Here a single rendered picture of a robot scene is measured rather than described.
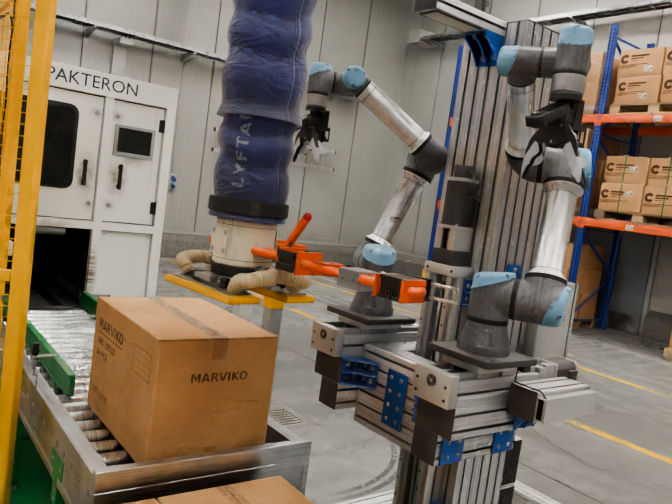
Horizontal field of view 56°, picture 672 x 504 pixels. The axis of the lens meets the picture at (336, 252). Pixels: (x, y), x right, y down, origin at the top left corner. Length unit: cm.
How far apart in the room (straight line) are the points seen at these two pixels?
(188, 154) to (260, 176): 975
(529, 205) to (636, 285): 828
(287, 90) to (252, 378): 90
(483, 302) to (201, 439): 94
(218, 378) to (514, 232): 104
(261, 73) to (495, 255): 91
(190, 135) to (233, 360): 960
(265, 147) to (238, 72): 21
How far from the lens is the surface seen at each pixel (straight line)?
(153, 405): 194
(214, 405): 203
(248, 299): 165
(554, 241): 186
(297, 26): 178
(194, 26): 1166
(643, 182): 911
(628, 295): 1044
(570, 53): 158
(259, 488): 199
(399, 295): 134
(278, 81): 172
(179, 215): 1145
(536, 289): 181
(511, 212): 209
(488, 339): 183
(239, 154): 172
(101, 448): 221
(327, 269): 150
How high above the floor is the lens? 142
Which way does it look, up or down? 5 degrees down
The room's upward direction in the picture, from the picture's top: 8 degrees clockwise
